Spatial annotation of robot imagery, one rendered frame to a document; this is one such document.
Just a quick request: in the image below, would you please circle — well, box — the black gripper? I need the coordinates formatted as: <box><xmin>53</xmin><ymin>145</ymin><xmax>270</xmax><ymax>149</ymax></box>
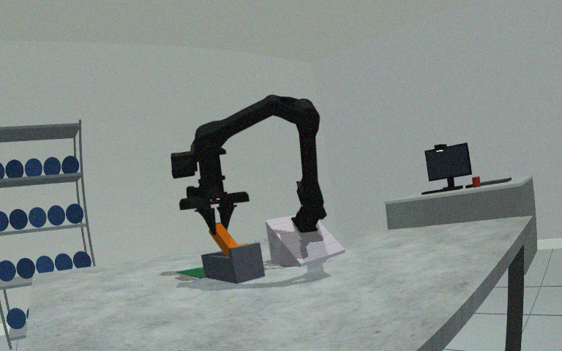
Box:
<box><xmin>179</xmin><ymin>172</ymin><xmax>249</xmax><ymax>235</ymax></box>

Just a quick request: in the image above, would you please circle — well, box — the orange block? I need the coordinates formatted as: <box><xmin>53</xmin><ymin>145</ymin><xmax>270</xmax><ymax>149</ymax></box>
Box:
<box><xmin>209</xmin><ymin>222</ymin><xmax>247</xmax><ymax>257</ymax></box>

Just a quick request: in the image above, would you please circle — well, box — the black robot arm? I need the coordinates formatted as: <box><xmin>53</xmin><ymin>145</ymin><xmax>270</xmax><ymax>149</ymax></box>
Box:
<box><xmin>171</xmin><ymin>94</ymin><xmax>327</xmax><ymax>233</ymax></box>

